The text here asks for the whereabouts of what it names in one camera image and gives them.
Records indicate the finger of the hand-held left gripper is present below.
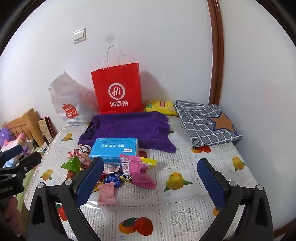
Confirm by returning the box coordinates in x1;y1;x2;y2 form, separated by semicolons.
0;144;23;166
0;152;42;183

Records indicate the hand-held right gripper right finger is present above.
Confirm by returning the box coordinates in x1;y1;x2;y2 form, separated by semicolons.
196;158;274;241

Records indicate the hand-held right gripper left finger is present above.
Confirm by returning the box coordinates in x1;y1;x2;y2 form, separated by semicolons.
26;157;104;241

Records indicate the small pink snack packet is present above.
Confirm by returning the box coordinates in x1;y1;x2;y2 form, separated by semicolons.
97;182;119;206

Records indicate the blue candy packet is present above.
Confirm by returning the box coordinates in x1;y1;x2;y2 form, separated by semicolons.
105;174;122;188

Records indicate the green snack packet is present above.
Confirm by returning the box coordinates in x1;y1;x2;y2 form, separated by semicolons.
61;156;82;172

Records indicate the white red lychee packet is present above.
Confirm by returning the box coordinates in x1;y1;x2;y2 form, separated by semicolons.
68;144;93;166
103;163;122;174

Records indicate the large pink snack packet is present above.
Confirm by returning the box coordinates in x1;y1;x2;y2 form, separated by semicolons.
119;153;157;190

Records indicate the person's left hand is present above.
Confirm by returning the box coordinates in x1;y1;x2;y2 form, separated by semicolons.
3;197;24;233

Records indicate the pink white plush toy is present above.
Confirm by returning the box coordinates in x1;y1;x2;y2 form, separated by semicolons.
3;133;35;154

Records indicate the purple plush toy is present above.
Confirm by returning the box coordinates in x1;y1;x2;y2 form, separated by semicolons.
0;127;14;146

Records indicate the fruit print tablecloth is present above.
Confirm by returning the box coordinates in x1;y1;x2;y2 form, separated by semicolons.
23;113;258;241

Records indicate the framed picture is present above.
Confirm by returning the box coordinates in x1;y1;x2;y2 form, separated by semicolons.
38;116;57;145

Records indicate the blue tissue pack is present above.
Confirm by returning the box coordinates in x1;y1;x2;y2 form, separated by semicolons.
89;137;139;165

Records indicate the grey checked cloth with star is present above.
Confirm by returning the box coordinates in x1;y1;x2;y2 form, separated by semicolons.
173;100;243;148

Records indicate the purple towel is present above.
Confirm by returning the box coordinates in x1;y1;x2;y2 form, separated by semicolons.
78;111;176;153

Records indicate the white plastic bag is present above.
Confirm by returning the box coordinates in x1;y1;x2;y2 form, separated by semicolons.
48;71;100;127

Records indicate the yellow chips bag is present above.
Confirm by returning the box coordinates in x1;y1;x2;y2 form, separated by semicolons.
144;100;178;116

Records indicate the red paper bag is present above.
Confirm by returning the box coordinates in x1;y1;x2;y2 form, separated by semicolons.
91;45;143;114

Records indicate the wooden door frame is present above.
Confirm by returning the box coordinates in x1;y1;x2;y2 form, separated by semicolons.
206;0;224;106

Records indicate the white light switch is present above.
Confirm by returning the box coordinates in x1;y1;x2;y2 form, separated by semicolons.
73;28;86;44

